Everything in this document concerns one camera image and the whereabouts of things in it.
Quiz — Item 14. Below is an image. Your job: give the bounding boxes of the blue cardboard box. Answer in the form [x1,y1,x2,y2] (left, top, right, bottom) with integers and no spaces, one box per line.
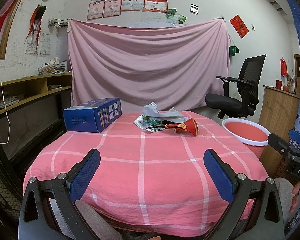
[63,98,122,133]

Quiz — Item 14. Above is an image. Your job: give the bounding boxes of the red paper cup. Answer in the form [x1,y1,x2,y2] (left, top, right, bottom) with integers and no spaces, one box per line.
[165,118,198,137]

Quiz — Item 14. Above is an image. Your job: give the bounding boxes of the grey newspaper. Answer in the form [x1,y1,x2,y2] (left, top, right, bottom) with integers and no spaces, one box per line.
[141,102,188,124]

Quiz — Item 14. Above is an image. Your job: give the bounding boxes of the green printed wrapper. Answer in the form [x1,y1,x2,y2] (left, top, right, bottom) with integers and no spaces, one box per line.
[134,115,165,133]

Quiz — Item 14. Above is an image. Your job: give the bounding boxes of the red and white trash bin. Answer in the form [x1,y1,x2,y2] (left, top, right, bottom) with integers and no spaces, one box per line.
[222,118,270,159]

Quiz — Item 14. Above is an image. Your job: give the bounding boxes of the person's right hand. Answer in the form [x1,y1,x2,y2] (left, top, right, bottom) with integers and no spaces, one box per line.
[288,181,300,214]

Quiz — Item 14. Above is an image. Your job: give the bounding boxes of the wooden cabinet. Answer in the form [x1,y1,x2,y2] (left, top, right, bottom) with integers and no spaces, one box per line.
[258,86,299,177]

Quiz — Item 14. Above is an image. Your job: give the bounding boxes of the orange fruit on cabinet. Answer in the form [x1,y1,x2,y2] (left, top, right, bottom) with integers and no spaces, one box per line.
[282,85,289,92]

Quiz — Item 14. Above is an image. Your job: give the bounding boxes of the red cup on cabinet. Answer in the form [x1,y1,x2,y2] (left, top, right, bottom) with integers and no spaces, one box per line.
[276,80,282,90]

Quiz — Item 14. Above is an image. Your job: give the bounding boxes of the black office chair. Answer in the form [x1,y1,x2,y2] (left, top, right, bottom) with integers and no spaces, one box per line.
[205,55,266,119]

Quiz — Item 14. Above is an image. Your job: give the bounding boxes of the pink checked tablecloth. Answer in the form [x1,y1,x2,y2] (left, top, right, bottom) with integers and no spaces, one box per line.
[25,111,268,237]

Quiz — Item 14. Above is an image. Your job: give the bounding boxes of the pink hanging sheet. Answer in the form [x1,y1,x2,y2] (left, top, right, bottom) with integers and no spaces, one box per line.
[68,19,230,113]

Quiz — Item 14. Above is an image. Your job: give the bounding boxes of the red hanging ornament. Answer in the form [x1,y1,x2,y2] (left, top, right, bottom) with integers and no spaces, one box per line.
[25,4,46,55]

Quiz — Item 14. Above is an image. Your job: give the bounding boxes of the white hanging cable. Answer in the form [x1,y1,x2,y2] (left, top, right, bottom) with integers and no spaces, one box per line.
[0,80,11,145]

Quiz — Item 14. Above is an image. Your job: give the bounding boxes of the wooden wall shelf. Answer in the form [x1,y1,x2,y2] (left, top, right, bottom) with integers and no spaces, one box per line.
[0,73,72,116]

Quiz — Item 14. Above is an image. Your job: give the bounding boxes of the green dustpan on wall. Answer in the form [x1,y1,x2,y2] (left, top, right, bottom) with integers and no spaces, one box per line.
[229,46,239,57]

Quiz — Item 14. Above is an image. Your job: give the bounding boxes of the red paper wall poster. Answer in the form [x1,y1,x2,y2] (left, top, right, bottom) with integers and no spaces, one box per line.
[230,15,249,38]

